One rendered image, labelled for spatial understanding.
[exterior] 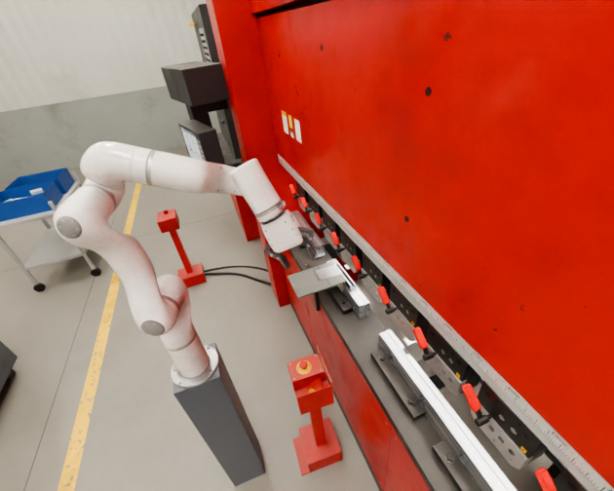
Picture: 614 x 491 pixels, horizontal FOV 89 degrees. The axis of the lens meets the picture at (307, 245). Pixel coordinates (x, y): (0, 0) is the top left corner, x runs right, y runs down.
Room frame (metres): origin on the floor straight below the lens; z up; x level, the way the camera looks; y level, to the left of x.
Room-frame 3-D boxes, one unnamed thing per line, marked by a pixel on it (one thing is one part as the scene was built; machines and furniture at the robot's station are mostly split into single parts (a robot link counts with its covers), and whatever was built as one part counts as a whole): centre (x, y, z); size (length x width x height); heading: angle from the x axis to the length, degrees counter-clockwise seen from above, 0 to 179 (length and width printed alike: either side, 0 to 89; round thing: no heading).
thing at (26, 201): (3.04, 2.78, 0.92); 0.50 x 0.36 x 0.18; 106
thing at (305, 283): (1.23, -0.02, 1.00); 0.26 x 0.18 x 0.01; 107
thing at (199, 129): (2.26, 0.65, 1.42); 0.45 x 0.12 x 0.36; 31
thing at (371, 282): (0.91, -0.27, 1.26); 0.15 x 0.09 x 0.17; 17
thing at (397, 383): (0.67, -0.29, 0.89); 0.30 x 0.05 x 0.03; 17
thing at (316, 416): (0.82, 0.07, 0.39); 0.06 x 0.06 x 0.54; 13
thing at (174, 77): (2.35, 0.61, 1.53); 0.51 x 0.25 x 0.85; 31
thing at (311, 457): (0.81, 0.10, 0.06); 0.25 x 0.20 x 0.12; 103
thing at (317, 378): (0.82, 0.07, 0.75); 0.20 x 0.16 x 0.18; 13
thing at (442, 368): (0.53, -0.39, 1.26); 0.15 x 0.09 x 0.17; 17
